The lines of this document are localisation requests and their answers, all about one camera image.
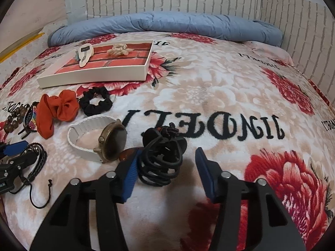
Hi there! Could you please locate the colourful claw hair clip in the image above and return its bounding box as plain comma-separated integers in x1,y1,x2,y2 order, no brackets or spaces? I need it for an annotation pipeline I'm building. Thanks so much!
19,102,40,139

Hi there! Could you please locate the blue duvet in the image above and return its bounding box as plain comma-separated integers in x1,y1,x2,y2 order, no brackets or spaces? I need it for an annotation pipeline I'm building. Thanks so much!
47,12,284,47

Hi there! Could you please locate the black claw hair clip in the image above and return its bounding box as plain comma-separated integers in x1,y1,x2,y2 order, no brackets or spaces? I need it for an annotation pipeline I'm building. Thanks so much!
138,126,187,187

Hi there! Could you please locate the brown glossy hair clip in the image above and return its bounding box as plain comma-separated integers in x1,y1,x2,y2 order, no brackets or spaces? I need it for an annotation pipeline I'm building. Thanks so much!
119,148,143,163

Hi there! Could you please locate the pink pillow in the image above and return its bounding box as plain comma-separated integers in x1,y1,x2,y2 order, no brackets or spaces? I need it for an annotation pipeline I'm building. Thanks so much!
251,40,295,66

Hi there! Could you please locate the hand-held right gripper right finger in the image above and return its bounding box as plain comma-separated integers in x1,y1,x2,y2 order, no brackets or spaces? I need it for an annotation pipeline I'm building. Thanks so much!
195,147,307,251

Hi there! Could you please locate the white tray with brick print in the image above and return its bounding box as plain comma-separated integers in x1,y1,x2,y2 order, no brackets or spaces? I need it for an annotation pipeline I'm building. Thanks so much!
37,40,154,88

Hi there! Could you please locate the clear plastic sheet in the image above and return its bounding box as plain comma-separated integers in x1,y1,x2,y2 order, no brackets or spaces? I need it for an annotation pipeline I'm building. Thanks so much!
64,0,88,23

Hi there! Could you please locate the orange scrunchie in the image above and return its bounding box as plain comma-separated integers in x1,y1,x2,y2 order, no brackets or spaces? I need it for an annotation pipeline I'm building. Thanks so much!
36,89,80,140

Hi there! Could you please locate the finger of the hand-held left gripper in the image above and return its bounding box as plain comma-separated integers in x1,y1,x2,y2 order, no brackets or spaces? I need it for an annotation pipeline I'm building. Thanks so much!
9,149,40,172
0,140,29,159

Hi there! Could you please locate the white strap wrist watch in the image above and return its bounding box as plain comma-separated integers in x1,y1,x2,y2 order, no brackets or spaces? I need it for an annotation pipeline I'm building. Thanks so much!
67,116,128,164

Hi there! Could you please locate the black braided cord bracelet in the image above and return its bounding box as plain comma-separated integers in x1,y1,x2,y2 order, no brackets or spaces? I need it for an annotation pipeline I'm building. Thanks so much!
10,142,53,209

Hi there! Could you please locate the wooden bead bracelet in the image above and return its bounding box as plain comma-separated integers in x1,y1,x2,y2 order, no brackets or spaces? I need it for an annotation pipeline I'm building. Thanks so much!
0,104,33,136

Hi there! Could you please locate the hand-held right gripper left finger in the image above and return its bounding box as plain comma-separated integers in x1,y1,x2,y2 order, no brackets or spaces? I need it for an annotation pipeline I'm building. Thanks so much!
30,150,139,251

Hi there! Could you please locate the black scrunchie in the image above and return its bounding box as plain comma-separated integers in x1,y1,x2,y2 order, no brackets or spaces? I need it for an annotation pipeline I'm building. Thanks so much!
79,86,113,116

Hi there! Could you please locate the cream hair clip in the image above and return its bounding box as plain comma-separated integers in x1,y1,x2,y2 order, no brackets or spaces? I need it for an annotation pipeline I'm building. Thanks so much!
74,42,94,68

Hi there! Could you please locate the cream scrunchie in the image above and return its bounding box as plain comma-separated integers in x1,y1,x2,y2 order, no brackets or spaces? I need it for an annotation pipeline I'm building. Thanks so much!
107,43,130,56

